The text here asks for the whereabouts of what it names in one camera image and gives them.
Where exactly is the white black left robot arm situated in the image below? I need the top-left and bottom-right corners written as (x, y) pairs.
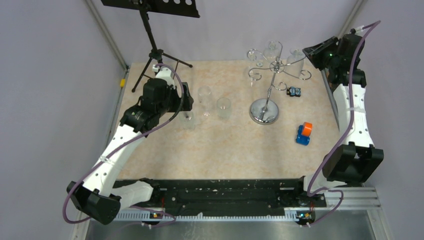
top-left (62, 63), bottom-right (194, 225)

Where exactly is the blue orange toy truck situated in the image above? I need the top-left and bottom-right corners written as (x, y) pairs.
top-left (295, 122), bottom-right (313, 146)

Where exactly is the blue owl eraser toy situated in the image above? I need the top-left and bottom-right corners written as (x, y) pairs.
top-left (286, 86), bottom-right (302, 97)

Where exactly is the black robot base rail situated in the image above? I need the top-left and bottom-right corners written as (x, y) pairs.
top-left (135, 178), bottom-right (327, 217)

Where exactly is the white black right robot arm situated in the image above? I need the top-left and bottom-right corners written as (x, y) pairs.
top-left (293, 33), bottom-right (384, 206)

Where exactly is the ribbed clear wine glass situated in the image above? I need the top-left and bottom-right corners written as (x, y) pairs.
top-left (179, 111), bottom-right (196, 131)

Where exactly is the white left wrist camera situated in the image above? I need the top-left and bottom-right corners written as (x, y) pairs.
top-left (151, 64), bottom-right (174, 85)

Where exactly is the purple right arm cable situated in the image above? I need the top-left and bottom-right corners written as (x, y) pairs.
top-left (306, 20), bottom-right (382, 226)

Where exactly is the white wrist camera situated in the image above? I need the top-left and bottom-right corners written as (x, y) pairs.
top-left (151, 64), bottom-right (174, 85)
top-left (349, 25), bottom-right (368, 35)

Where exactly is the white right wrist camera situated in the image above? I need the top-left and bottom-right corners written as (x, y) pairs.
top-left (349, 25), bottom-right (368, 35)

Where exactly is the yellow clamp left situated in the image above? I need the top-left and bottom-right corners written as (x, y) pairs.
top-left (119, 78), bottom-right (126, 88)

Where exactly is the black music stand tripod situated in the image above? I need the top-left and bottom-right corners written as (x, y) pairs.
top-left (101, 0), bottom-right (200, 93)

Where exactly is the chrome wine glass rack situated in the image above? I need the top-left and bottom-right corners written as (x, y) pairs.
top-left (246, 40), bottom-right (313, 125)

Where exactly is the left rear wine glass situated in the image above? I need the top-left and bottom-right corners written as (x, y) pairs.
top-left (263, 40), bottom-right (283, 62)

